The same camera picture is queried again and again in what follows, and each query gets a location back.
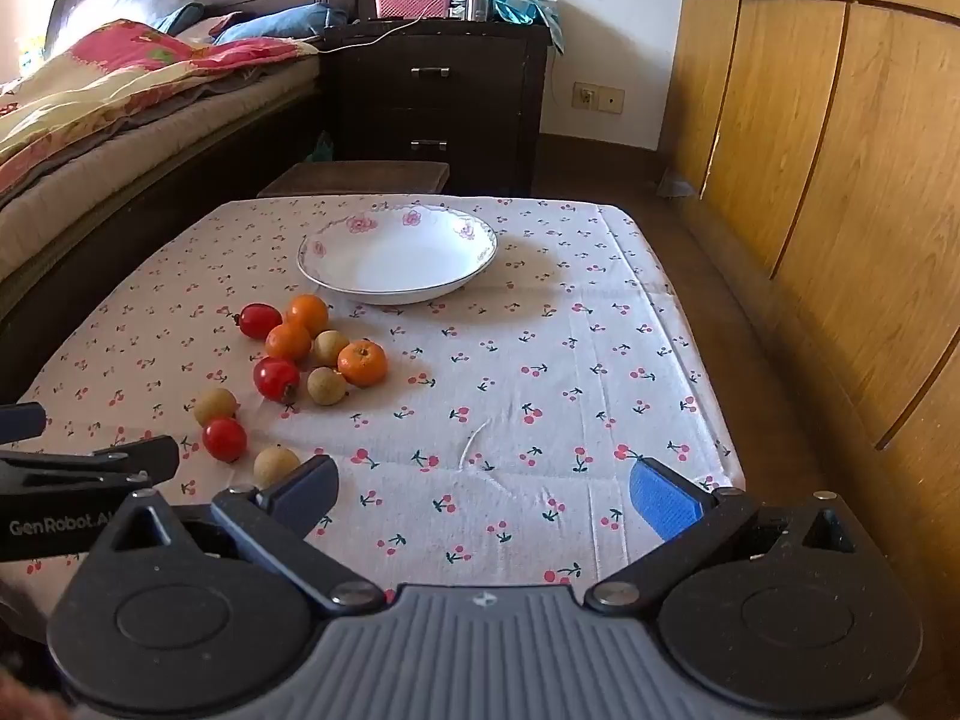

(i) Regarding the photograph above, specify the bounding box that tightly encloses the tan longan fruit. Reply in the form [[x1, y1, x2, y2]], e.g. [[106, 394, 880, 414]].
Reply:
[[306, 367, 348, 406], [252, 445, 301, 489], [192, 387, 239, 427], [313, 328, 350, 369]]

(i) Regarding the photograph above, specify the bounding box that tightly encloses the red cherry tomato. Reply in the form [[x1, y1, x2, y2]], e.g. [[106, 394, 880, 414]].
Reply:
[[202, 418, 247, 463], [252, 358, 299, 405], [233, 302, 283, 341]]

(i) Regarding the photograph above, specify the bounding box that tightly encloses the orange mandarin with stem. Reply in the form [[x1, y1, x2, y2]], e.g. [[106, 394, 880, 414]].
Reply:
[[337, 340, 389, 388]]

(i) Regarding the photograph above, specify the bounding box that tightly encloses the cherry print tablecloth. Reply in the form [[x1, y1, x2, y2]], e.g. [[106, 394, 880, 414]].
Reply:
[[25, 197, 743, 590]]

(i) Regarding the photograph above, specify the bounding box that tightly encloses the white floral ceramic plate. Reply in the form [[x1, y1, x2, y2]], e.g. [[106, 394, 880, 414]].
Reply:
[[296, 205, 498, 307]]

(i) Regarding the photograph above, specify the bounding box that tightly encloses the dark wooden stool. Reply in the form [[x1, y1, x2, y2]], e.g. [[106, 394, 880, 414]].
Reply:
[[259, 161, 449, 199]]

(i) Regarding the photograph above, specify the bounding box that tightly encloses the bed with beige mattress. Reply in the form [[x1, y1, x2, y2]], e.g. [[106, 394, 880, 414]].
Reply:
[[2, 0, 356, 401]]

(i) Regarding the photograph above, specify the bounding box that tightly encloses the floral red yellow quilt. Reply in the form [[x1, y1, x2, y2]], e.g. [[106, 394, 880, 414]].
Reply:
[[2, 20, 316, 199]]

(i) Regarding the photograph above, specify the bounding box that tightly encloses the wooden wardrobe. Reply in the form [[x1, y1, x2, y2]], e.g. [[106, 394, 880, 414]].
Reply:
[[661, 0, 958, 712]]

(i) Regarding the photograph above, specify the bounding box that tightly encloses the dark wooden nightstand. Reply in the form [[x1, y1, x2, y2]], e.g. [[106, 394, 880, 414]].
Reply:
[[316, 20, 550, 197]]

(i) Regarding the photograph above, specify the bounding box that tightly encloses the blue pillow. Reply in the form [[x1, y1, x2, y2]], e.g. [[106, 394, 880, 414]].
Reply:
[[215, 4, 348, 44]]

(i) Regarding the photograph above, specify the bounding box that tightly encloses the wall power outlet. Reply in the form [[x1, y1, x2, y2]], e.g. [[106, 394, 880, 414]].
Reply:
[[571, 83, 625, 115]]

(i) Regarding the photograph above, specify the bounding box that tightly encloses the white charging cable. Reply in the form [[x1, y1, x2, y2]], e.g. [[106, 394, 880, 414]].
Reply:
[[314, 1, 452, 56]]

